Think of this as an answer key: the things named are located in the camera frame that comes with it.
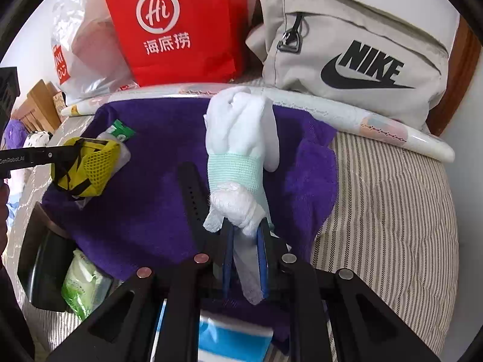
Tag wooden headboard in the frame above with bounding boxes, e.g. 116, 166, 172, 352
11, 79, 63, 131

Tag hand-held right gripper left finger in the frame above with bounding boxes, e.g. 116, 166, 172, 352
48, 221, 236, 362

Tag grey fabric bag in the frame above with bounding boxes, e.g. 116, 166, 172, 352
245, 0, 451, 131

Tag white patterned paper roll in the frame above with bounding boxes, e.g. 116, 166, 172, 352
60, 85, 455, 164

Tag yellow mesh pouch black straps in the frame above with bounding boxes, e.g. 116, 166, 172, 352
50, 137, 122, 198

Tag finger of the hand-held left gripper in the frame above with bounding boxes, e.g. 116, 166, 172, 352
0, 144, 87, 171

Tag white plastic shopping bag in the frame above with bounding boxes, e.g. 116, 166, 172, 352
50, 0, 138, 97

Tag white glove with green cuff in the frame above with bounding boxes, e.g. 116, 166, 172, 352
203, 86, 280, 305

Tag red paper bag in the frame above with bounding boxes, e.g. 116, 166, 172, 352
101, 0, 248, 87

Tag dark green tin box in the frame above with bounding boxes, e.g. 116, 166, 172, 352
17, 205, 114, 312

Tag purple towel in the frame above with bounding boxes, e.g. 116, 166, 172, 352
41, 100, 338, 351

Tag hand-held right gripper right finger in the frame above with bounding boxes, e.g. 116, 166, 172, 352
257, 219, 441, 362

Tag patterned picture board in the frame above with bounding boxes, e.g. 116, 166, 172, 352
52, 90, 69, 116

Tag light green wet wipes pack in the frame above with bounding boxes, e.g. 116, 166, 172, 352
60, 249, 114, 321

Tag striped mattress pad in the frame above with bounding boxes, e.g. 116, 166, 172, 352
8, 75, 459, 362

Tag blue tissue pack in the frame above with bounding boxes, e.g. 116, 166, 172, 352
156, 302, 274, 362

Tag purple plush toy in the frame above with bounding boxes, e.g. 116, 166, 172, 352
3, 119, 29, 149

